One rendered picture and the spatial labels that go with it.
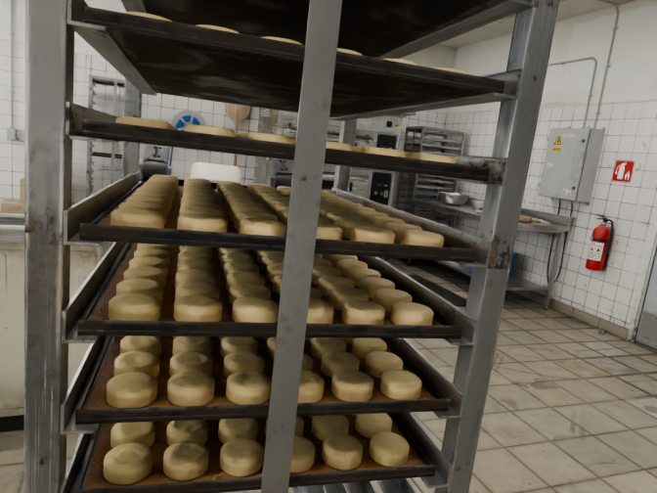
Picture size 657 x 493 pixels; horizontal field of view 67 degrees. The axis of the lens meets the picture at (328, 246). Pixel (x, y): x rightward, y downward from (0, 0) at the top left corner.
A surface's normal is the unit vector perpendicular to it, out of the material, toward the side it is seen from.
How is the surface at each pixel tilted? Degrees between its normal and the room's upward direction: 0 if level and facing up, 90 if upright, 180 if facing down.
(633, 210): 90
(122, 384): 0
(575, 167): 90
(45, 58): 90
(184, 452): 0
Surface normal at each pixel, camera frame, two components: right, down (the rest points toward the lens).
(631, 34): -0.93, -0.04
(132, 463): 0.11, -0.98
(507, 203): 0.26, 0.21
